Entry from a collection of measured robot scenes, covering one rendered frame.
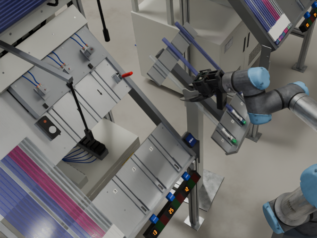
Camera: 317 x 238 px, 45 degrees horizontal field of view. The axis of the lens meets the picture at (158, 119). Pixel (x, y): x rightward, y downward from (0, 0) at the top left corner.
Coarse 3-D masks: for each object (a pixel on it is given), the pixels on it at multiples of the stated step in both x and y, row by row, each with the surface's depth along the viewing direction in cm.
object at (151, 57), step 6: (150, 54) 148; (156, 60) 148; (162, 66) 149; (168, 72) 150; (174, 78) 151; (180, 84) 152; (198, 102) 155; (210, 120) 158; (216, 120) 158; (216, 126) 158
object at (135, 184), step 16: (160, 128) 154; (144, 144) 149; (160, 144) 153; (176, 144) 157; (128, 160) 145; (144, 160) 148; (160, 160) 152; (176, 160) 155; (128, 176) 144; (144, 176) 147; (160, 176) 150; (112, 192) 139; (128, 192) 142; (144, 192) 146; (160, 192) 149; (112, 208) 138; (128, 208) 141; (144, 208) 145; (128, 224) 140
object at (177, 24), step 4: (176, 24) 159; (180, 28) 160; (184, 32) 160; (188, 36) 161; (192, 40) 162; (196, 44) 162; (200, 48) 163; (200, 52) 164; (204, 52) 164; (204, 56) 164; (208, 56) 164; (208, 60) 165; (212, 60) 165; (212, 64) 166; (216, 64) 166; (216, 68) 166; (220, 68) 167; (224, 72) 167; (240, 92) 170
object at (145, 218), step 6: (192, 156) 157; (186, 162) 157; (186, 168) 155; (180, 174) 153; (174, 180) 151; (168, 186) 150; (168, 192) 149; (162, 198) 147; (156, 204) 145; (144, 210) 148; (150, 210) 144; (144, 216) 144; (144, 222) 141; (138, 228) 140; (132, 234) 139
